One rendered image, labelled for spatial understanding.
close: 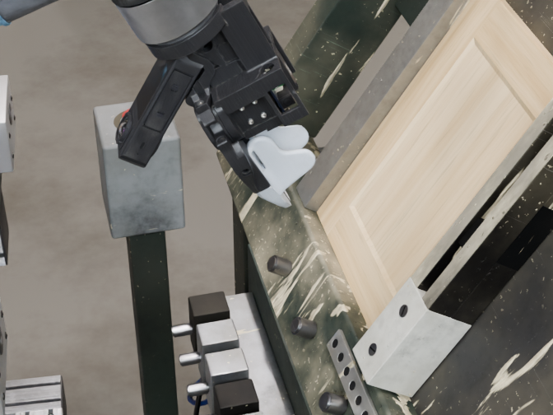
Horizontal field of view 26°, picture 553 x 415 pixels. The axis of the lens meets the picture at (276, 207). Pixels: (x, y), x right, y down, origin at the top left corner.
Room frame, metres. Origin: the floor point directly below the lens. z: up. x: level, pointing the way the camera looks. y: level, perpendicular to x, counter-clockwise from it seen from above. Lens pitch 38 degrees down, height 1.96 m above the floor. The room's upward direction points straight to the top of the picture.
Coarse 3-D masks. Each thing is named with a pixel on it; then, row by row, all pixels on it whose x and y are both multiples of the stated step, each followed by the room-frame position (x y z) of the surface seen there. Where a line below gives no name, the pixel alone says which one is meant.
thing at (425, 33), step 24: (432, 0) 1.45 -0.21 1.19; (456, 0) 1.42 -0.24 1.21; (432, 24) 1.42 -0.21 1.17; (408, 48) 1.42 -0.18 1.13; (432, 48) 1.41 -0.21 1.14; (384, 72) 1.43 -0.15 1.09; (408, 72) 1.40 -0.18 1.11; (360, 96) 1.44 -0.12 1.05; (384, 96) 1.39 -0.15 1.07; (360, 120) 1.40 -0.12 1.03; (336, 144) 1.41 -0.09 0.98; (360, 144) 1.39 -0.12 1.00; (312, 168) 1.41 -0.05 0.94; (336, 168) 1.38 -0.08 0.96; (312, 192) 1.38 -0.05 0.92
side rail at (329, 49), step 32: (320, 0) 1.67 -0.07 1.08; (352, 0) 1.63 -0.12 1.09; (384, 0) 1.65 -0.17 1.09; (320, 32) 1.62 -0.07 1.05; (352, 32) 1.63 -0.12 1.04; (384, 32) 1.65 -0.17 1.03; (320, 64) 1.62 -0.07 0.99; (352, 64) 1.63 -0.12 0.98; (320, 96) 1.62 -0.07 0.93; (320, 128) 1.62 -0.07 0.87
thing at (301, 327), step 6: (300, 318) 1.16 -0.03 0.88; (294, 324) 1.15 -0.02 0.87; (300, 324) 1.15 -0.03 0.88; (306, 324) 1.15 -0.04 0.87; (312, 324) 1.16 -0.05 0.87; (294, 330) 1.15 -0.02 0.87; (300, 330) 1.14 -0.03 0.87; (306, 330) 1.15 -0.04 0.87; (312, 330) 1.15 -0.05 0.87; (300, 336) 1.15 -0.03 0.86; (306, 336) 1.15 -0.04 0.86; (312, 336) 1.15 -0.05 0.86
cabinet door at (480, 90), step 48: (480, 0) 1.40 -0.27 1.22; (480, 48) 1.34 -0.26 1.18; (528, 48) 1.27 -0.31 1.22; (432, 96) 1.35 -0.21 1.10; (480, 96) 1.28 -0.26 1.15; (528, 96) 1.21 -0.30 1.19; (384, 144) 1.35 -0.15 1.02; (432, 144) 1.28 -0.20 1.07; (480, 144) 1.22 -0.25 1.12; (336, 192) 1.37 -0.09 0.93; (384, 192) 1.29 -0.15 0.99; (432, 192) 1.22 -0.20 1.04; (336, 240) 1.29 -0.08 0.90; (384, 240) 1.22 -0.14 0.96; (432, 240) 1.16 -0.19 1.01; (384, 288) 1.16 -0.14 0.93
